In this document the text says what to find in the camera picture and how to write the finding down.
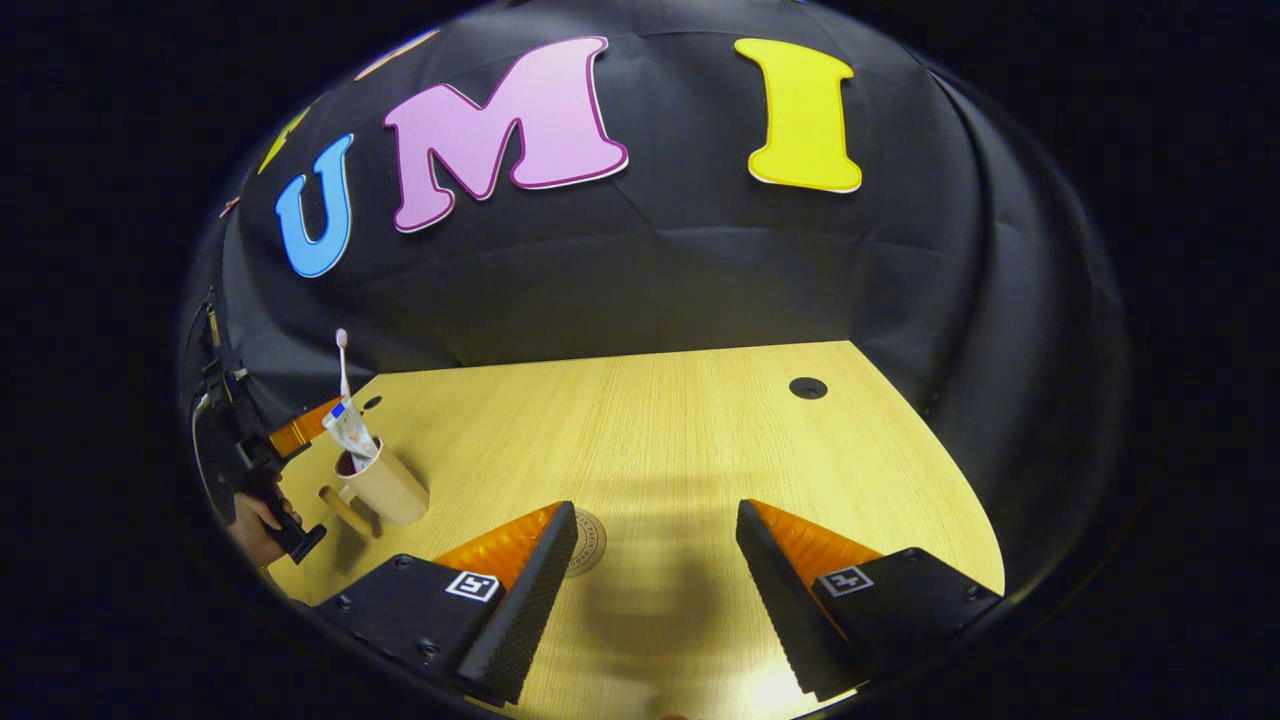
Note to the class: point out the wooden desktop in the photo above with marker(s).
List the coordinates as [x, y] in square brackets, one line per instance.
[680, 430]

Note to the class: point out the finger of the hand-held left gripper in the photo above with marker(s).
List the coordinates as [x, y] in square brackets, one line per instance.
[300, 428]

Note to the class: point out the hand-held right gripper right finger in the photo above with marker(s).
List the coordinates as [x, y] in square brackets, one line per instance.
[775, 580]

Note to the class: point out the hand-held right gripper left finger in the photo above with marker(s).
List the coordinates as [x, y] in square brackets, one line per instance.
[540, 580]

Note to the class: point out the round wooden coaster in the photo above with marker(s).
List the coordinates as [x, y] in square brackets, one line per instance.
[590, 545]

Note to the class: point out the white toothbrush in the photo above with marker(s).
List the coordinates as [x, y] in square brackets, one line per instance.
[343, 370]

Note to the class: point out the white toothpaste tube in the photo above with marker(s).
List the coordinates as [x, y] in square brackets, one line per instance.
[352, 430]

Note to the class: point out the beige cup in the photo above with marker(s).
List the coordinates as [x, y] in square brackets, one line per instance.
[395, 485]

